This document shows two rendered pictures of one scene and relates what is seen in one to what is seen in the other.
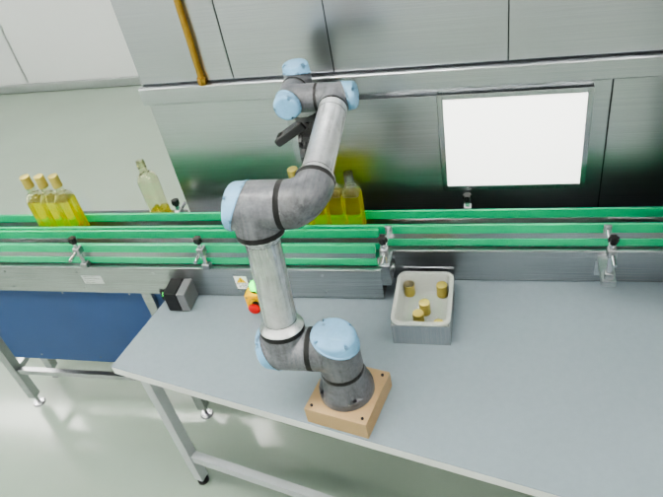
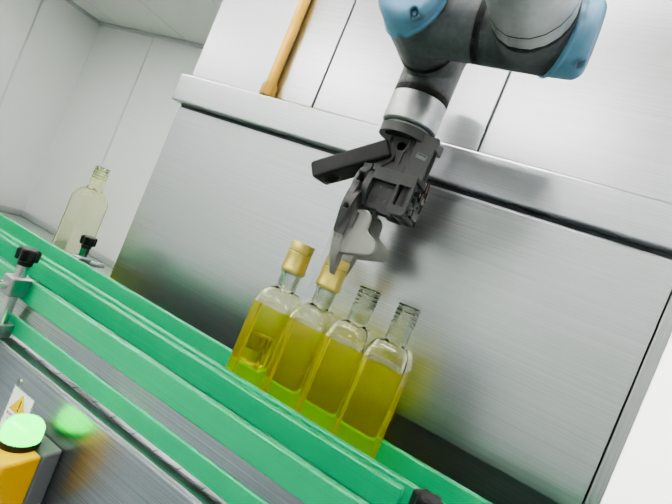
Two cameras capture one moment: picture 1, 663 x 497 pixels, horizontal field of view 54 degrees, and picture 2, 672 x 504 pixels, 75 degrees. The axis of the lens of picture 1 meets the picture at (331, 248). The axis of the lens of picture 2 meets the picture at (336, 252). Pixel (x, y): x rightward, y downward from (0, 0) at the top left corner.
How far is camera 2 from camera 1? 1.55 m
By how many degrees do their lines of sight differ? 39
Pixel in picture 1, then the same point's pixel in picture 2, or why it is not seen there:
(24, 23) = not seen: hidden behind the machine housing
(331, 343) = not seen: outside the picture
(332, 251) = (257, 462)
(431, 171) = (575, 445)
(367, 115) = (498, 247)
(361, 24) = (579, 84)
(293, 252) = (168, 404)
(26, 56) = not seen: hidden behind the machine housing
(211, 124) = (231, 167)
